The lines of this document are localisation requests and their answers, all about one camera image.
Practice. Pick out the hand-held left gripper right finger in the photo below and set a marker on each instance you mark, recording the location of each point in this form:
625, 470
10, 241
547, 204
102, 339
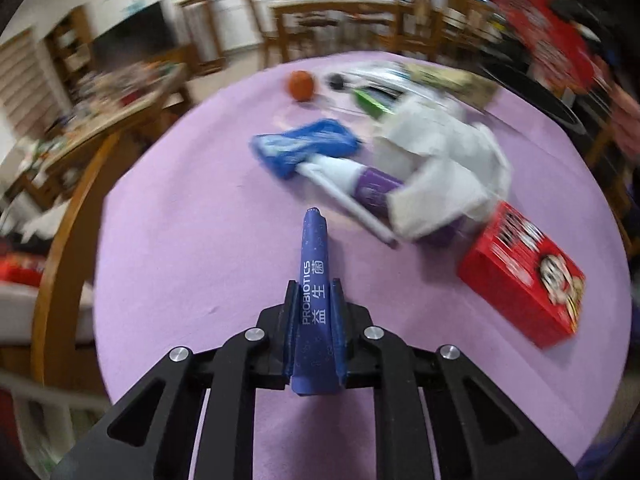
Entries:
341, 340

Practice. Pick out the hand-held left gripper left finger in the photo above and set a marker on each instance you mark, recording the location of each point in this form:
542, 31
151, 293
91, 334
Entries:
289, 332

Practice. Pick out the blue stick sachet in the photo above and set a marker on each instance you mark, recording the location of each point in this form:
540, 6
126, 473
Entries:
315, 280

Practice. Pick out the white bottle with purple label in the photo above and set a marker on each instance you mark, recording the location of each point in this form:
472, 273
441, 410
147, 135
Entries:
370, 189

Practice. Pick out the red printed carton box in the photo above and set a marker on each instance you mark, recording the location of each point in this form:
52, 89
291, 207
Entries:
510, 280

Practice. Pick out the blue plastic packet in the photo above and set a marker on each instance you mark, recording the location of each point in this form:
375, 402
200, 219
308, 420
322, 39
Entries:
300, 145

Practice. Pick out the white tissue paper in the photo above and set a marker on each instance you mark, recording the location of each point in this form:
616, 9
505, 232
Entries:
450, 160

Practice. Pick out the green packet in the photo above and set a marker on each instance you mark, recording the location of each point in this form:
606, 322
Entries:
372, 102

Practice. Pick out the orange fruit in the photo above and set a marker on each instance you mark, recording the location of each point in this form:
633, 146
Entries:
301, 85

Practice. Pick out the black bottle cap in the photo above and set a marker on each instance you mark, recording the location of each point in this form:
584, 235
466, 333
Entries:
336, 81

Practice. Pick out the clear plastic bag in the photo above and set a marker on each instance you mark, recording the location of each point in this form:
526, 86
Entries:
387, 76

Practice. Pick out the beige printed packet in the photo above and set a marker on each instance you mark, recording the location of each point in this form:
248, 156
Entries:
450, 82

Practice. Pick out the black bin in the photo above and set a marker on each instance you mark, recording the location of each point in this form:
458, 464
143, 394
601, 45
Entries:
540, 92

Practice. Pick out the purple tablecloth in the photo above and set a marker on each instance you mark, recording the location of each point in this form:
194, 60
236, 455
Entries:
200, 260

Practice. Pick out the wooden coffee table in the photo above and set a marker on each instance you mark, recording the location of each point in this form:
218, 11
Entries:
100, 130

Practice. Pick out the pile of small items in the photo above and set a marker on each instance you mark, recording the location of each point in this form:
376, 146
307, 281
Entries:
115, 85

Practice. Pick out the tall wooden stand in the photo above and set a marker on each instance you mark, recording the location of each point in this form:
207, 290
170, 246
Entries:
200, 25

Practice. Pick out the wooden dining table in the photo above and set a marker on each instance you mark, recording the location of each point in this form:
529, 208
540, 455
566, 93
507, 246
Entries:
330, 7

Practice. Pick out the black television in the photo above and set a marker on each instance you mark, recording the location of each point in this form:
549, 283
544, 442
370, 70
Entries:
135, 30

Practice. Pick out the wooden bookshelf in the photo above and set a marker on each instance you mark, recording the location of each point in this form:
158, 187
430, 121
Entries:
70, 45

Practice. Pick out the red printed bag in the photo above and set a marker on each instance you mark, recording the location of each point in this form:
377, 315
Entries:
545, 35

